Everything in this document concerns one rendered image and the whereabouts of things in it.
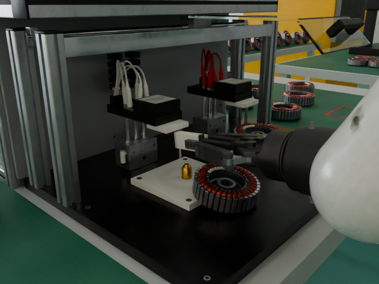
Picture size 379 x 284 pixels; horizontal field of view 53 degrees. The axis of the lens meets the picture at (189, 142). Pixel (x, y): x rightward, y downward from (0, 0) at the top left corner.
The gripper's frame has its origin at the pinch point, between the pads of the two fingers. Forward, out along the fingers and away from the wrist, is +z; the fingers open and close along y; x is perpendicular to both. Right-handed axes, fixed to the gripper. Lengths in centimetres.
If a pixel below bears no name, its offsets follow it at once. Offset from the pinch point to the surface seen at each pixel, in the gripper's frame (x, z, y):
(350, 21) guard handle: 18.1, -16.1, 30.4
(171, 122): 2.8, 5.5, 1.0
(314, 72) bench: -7, 51, 157
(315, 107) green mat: -9, 13, 78
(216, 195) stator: -6.3, -9.4, -5.0
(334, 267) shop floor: -85, 14, 98
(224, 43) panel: 15, 25, 44
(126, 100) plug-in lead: 6.9, 15.7, -1.2
